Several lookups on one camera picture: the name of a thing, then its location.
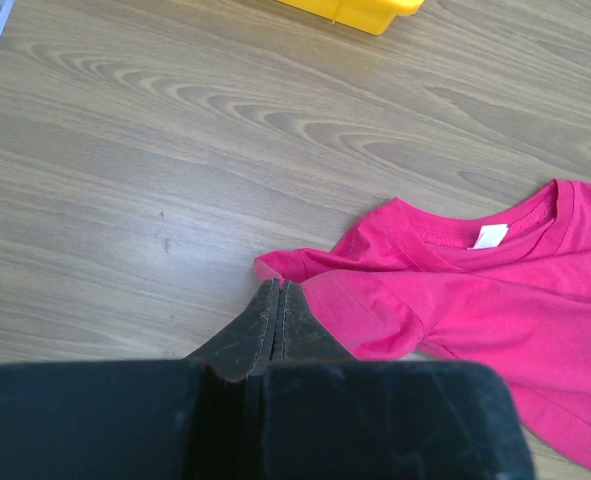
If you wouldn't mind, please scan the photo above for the yellow plastic tray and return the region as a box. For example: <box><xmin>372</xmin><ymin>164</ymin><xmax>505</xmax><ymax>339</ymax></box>
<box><xmin>279</xmin><ymin>0</ymin><xmax>424</xmax><ymax>35</ymax></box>

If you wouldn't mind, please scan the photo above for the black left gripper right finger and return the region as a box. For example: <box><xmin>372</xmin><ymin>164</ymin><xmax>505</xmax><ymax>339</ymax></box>
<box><xmin>267</xmin><ymin>279</ymin><xmax>354</xmax><ymax>368</ymax></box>

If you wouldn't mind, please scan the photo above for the pink t shirt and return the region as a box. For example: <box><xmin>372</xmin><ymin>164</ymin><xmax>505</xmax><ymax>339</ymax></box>
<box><xmin>254</xmin><ymin>180</ymin><xmax>591</xmax><ymax>471</ymax></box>

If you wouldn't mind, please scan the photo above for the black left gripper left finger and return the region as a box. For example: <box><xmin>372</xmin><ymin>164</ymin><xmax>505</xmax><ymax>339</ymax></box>
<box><xmin>186</xmin><ymin>280</ymin><xmax>281</xmax><ymax>382</ymax></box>

